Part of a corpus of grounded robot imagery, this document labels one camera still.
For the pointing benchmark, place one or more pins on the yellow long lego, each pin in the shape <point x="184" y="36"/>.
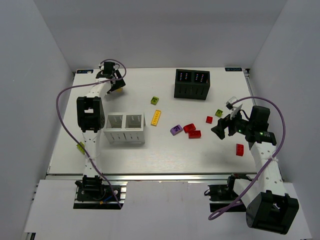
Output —
<point x="155" y="118"/>

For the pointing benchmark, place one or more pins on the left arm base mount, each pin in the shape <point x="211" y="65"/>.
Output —
<point x="93" y="193"/>

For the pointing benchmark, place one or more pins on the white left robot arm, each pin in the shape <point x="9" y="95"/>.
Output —
<point x="90" y="113"/>

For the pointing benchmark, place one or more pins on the small red lego brick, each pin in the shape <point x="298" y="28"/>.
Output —
<point x="209" y="119"/>

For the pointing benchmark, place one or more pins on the lime green long lego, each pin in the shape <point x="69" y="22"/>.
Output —
<point x="81" y="147"/>

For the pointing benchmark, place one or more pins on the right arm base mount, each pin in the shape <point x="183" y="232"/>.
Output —
<point x="221" y="195"/>

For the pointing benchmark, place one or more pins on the black double bin container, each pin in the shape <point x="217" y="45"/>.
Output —
<point x="191" y="84"/>

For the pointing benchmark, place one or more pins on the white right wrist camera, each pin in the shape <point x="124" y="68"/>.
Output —
<point x="233" y="106"/>

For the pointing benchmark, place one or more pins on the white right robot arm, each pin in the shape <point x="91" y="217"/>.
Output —
<point x="268" y="205"/>

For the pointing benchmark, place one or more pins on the lime green square lego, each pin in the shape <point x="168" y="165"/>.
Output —
<point x="154" y="100"/>

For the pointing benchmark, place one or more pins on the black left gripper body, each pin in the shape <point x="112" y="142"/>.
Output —
<point x="116" y="81"/>

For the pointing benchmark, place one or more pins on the red sloped lego brick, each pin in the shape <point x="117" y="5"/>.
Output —
<point x="189" y="128"/>

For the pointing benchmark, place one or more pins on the white double bin container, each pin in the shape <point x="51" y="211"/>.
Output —
<point x="124" y="127"/>

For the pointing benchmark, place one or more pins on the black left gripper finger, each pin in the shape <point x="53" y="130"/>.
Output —
<point x="120" y="83"/>
<point x="114" y="85"/>

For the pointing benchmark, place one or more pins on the lime green small lego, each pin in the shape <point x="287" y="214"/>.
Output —
<point x="219" y="113"/>

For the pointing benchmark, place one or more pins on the purple sloped lego brick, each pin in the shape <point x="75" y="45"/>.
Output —
<point x="176" y="129"/>

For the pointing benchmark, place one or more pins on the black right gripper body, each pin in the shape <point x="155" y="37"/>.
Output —
<point x="230" y="127"/>

